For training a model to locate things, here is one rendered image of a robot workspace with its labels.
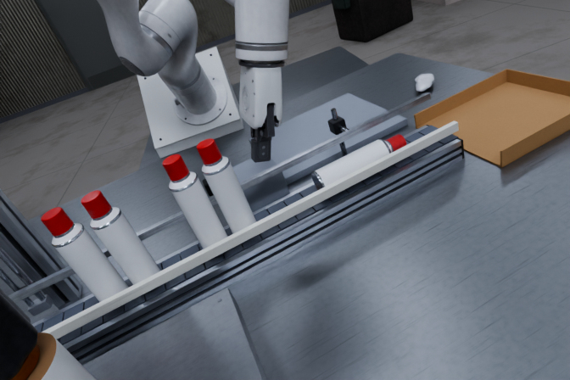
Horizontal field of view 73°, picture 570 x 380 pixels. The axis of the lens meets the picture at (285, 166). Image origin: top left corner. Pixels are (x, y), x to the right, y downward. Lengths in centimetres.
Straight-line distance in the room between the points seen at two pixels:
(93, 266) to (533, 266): 68
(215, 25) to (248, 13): 683
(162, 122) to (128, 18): 51
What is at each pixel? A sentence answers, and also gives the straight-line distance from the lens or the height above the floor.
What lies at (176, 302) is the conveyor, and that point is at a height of 85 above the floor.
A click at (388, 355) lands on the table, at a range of 60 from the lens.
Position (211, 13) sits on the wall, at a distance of 741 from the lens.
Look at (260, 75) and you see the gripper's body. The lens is 61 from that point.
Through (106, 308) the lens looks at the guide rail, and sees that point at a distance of 76.
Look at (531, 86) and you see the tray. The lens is 117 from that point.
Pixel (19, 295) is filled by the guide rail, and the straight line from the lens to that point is 84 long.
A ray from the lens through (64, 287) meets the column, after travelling 94.
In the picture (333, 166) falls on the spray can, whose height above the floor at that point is 93.
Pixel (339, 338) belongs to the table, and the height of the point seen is 83.
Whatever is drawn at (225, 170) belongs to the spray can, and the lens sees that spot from 67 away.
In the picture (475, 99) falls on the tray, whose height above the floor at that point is 83.
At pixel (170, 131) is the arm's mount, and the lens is 136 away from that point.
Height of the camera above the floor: 134
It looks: 30 degrees down
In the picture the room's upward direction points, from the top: 20 degrees counter-clockwise
